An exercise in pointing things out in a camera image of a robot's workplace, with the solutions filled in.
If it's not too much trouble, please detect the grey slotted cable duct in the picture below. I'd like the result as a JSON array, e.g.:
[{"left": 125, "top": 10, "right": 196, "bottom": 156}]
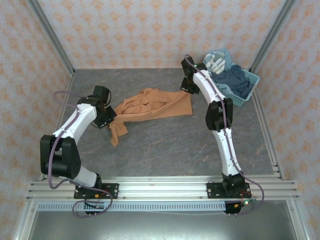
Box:
[{"left": 36, "top": 200, "right": 227, "bottom": 212}]

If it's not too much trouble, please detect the blue plastic laundry basket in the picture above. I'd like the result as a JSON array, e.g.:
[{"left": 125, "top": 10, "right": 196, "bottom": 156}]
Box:
[{"left": 211, "top": 66, "right": 261, "bottom": 109}]

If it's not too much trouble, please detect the steel lower panel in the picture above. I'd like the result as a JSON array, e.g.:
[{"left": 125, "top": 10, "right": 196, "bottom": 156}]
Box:
[{"left": 26, "top": 211, "right": 297, "bottom": 240}]

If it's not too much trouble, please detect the aluminium frame post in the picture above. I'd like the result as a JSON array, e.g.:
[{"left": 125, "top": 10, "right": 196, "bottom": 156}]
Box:
[
  {"left": 249, "top": 0, "right": 298, "bottom": 73},
  {"left": 26, "top": 0, "right": 76, "bottom": 77}
]

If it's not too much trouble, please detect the beige printed t-shirt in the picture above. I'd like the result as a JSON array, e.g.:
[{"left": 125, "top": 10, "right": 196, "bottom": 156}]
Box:
[{"left": 109, "top": 87, "right": 194, "bottom": 148}]

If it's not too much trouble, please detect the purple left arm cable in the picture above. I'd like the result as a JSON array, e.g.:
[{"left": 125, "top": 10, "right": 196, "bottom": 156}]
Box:
[{"left": 48, "top": 90, "right": 114, "bottom": 218}]

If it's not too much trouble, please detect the light blue t-shirt white print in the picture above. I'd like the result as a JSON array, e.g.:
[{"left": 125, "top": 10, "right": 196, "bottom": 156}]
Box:
[{"left": 202, "top": 46, "right": 235, "bottom": 76}]

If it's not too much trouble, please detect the aluminium mounting beam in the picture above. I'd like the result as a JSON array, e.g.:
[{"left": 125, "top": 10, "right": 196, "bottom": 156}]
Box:
[{"left": 26, "top": 174, "right": 300, "bottom": 201}]

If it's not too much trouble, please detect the dark blue t-shirt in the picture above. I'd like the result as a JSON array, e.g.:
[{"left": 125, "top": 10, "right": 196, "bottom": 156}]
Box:
[{"left": 212, "top": 63, "right": 256, "bottom": 100}]

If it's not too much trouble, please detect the aluminium side rail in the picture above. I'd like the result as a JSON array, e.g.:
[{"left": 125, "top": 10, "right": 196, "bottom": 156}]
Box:
[{"left": 251, "top": 91, "right": 286, "bottom": 181}]

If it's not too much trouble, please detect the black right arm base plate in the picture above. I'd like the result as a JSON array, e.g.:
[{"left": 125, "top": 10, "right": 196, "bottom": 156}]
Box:
[{"left": 206, "top": 181, "right": 252, "bottom": 200}]

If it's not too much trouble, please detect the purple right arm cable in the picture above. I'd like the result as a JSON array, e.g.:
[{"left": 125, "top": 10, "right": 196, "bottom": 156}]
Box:
[{"left": 184, "top": 54, "right": 266, "bottom": 216}]

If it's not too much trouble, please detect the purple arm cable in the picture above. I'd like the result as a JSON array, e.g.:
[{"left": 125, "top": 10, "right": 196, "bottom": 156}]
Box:
[
  {"left": 184, "top": 54, "right": 266, "bottom": 216},
  {"left": 48, "top": 90, "right": 114, "bottom": 218}
]

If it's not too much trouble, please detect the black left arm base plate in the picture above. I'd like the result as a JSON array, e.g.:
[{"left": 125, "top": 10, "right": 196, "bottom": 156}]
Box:
[{"left": 73, "top": 183, "right": 120, "bottom": 200}]

